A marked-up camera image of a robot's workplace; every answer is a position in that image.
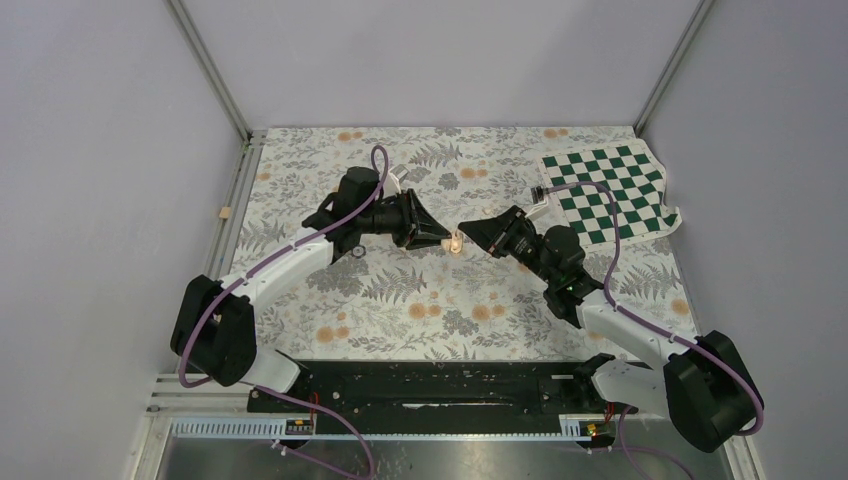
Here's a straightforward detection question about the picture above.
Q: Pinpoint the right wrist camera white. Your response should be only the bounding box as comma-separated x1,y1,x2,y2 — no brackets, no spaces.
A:
527,185,551,221

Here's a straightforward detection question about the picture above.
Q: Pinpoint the green white checkered mat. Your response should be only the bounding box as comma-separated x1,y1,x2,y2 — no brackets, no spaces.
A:
536,139,682,252

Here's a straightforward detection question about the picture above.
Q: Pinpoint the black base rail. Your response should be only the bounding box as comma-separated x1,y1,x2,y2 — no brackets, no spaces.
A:
247,360,624,436

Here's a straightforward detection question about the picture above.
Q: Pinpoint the floral patterned table mat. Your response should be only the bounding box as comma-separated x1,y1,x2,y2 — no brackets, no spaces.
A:
218,125,707,363

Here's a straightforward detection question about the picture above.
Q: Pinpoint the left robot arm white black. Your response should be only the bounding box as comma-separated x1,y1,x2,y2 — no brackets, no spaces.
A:
170,167,452,411

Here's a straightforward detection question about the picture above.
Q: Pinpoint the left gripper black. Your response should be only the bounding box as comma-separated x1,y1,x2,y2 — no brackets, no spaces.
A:
358,189,451,250

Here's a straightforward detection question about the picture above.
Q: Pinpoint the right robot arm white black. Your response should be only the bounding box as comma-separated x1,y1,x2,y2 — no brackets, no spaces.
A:
458,206,763,453

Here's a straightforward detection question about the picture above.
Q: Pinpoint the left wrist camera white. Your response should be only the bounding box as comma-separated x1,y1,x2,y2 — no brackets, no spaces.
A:
383,165,410,197

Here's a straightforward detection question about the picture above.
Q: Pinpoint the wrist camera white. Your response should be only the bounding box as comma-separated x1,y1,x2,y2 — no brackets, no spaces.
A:
383,165,410,197
527,185,551,221

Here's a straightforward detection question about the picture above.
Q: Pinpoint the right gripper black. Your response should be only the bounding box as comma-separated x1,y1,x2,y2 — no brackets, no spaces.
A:
459,205,558,286

